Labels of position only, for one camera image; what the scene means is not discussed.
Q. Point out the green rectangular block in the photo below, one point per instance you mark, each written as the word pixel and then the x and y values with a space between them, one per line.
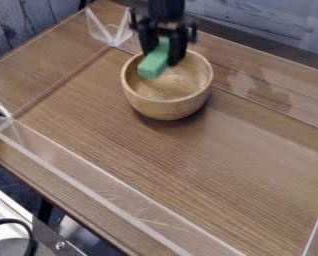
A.
pixel 156 62

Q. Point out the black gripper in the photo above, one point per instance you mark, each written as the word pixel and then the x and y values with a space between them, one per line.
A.
pixel 165 20

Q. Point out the black table leg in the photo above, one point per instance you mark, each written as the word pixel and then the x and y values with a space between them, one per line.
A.
pixel 45 212

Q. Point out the brown wooden bowl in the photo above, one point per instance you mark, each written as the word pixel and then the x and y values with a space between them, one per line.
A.
pixel 174 95

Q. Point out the clear acrylic front barrier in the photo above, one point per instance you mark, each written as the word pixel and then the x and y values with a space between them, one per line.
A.
pixel 140 225

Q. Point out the clear acrylic corner bracket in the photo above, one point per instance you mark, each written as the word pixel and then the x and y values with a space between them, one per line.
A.
pixel 110 34

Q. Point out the metal bracket with screw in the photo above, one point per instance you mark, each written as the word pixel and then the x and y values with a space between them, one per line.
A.
pixel 52 243

